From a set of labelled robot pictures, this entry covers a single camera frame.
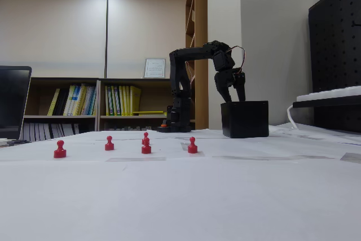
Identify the slanted yellow book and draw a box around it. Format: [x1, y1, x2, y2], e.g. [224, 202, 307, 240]
[47, 88, 61, 116]

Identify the black book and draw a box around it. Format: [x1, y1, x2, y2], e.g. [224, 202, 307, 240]
[53, 88, 70, 116]

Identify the dark laptop screen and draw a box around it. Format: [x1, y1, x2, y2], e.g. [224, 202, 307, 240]
[0, 65, 33, 142]

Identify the white power strip cable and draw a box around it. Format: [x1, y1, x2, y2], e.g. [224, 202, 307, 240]
[287, 103, 300, 130]

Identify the flat lying yellow folder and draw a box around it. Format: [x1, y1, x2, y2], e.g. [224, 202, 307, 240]
[131, 110, 168, 117]

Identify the thin black wall pole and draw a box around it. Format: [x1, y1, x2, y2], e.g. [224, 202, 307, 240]
[104, 0, 109, 79]

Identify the wide yellow ring binder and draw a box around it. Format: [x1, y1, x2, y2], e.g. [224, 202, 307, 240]
[129, 85, 142, 117]

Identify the white power strip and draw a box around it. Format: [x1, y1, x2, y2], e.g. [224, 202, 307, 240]
[296, 85, 361, 103]

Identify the black plastic bin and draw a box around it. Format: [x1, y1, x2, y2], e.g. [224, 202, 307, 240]
[220, 100, 270, 139]

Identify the framed white certificate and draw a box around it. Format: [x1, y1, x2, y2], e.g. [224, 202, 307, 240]
[143, 58, 167, 80]

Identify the black perforated pegboard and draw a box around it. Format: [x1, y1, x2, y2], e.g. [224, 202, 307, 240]
[307, 0, 361, 134]

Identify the low wooden bookshelf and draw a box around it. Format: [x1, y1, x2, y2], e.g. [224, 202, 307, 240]
[24, 76, 196, 140]

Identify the tall wooden bookshelf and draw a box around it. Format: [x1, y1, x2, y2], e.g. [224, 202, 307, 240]
[184, 0, 209, 130]

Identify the white paper table cover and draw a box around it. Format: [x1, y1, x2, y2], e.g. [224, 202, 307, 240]
[0, 124, 361, 241]

